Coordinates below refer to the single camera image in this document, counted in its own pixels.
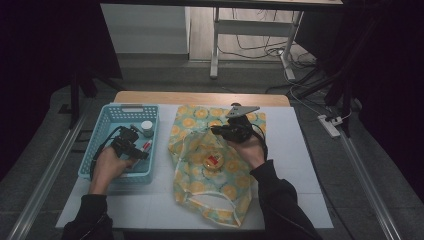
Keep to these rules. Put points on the light blue plastic basket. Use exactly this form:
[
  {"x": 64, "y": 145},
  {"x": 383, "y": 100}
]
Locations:
[{"x": 100, "y": 146}]

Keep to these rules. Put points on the white table mat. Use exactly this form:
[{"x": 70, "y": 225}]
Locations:
[{"x": 293, "y": 150}]

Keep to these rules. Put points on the white cabinet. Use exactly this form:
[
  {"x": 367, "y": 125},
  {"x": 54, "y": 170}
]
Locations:
[{"x": 143, "y": 30}]

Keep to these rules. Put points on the small white lidded jar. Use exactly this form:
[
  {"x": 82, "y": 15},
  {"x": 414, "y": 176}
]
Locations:
[{"x": 147, "y": 128}]

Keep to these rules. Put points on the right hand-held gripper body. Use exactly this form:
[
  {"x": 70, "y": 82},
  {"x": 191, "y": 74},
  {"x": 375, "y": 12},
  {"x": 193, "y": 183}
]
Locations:
[{"x": 238, "y": 126}]

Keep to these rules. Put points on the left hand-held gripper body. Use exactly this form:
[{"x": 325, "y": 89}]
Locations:
[{"x": 125, "y": 141}]

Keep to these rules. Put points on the white and red tube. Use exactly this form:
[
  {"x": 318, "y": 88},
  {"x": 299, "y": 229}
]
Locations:
[{"x": 147, "y": 145}]

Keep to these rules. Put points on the person's right hand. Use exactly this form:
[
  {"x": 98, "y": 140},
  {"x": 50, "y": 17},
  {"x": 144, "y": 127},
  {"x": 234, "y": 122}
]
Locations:
[{"x": 250, "y": 150}]

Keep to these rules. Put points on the white power strip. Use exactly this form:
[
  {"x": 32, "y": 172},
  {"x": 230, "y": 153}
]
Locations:
[{"x": 329, "y": 126}]

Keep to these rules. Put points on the person's left hand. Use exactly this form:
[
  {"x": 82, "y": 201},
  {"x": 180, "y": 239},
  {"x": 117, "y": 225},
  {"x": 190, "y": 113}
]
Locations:
[{"x": 110, "y": 166}]

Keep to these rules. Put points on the white metal desk frame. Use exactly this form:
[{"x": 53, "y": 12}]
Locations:
[{"x": 253, "y": 28}]

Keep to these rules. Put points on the aluminium floor rail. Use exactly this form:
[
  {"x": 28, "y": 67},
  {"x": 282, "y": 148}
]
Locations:
[
  {"x": 370, "y": 186},
  {"x": 46, "y": 180}
]

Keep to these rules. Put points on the round yellow tin red label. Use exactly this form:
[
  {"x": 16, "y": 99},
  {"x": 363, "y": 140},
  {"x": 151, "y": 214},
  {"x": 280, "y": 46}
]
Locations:
[{"x": 214, "y": 161}]

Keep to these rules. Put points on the green orange floral tote bag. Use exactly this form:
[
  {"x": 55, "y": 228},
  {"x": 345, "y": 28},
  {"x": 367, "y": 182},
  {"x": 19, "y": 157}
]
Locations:
[{"x": 200, "y": 186}]

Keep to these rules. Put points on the black metal stand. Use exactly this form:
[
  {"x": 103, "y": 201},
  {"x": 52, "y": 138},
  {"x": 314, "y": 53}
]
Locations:
[
  {"x": 75, "y": 100},
  {"x": 336, "y": 86}
]

